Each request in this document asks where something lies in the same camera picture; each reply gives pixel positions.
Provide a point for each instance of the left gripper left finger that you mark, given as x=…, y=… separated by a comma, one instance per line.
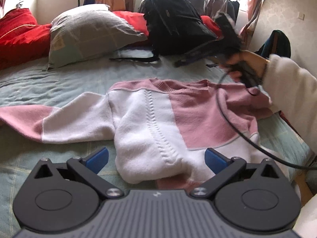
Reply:
x=58, y=197

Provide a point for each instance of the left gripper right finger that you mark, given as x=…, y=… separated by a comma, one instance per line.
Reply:
x=250, y=197

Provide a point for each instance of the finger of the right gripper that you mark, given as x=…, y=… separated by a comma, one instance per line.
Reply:
x=202, y=51
x=189, y=59

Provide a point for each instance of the pink and white sweater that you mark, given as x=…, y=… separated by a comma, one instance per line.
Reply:
x=160, y=128

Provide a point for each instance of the white fleece right forearm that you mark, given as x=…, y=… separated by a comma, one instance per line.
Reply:
x=293, y=90

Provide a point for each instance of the wooden chair with clothes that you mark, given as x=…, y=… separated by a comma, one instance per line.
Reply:
x=278, y=43

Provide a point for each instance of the person right hand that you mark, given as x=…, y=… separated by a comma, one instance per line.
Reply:
x=254, y=61

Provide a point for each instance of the black backpack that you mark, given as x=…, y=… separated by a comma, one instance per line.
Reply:
x=175, y=27

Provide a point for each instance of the green plaid bed blanket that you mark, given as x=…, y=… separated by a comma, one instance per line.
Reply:
x=35, y=83

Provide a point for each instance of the red plaid curtain right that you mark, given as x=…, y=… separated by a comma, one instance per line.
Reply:
x=253, y=12

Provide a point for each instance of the red quilt right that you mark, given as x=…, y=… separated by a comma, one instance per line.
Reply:
x=137, y=20

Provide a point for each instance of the red quilt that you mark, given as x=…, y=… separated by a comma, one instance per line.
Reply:
x=22, y=38
x=137, y=20

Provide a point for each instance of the grey green pillow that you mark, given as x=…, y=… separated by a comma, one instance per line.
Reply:
x=87, y=32

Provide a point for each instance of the red quilt left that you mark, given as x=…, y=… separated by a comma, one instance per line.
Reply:
x=22, y=38

